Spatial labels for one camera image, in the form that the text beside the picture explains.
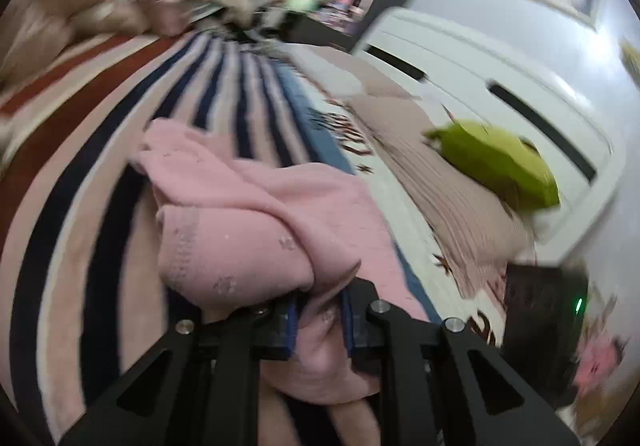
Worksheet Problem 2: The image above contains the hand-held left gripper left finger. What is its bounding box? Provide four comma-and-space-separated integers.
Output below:
57, 293, 301, 446

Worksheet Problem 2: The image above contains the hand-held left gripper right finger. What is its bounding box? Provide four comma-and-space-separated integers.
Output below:
342, 278, 581, 446

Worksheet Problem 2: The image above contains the pink patterned garment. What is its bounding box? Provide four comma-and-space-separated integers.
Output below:
132, 118, 431, 402

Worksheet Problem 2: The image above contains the beige knitted blanket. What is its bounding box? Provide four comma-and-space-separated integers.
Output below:
350, 93, 536, 299

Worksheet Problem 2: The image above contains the striped printed blanket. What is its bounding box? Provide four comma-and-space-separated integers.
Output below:
0, 28, 516, 446

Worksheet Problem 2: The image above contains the white headboard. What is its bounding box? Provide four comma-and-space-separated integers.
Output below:
355, 8, 628, 267

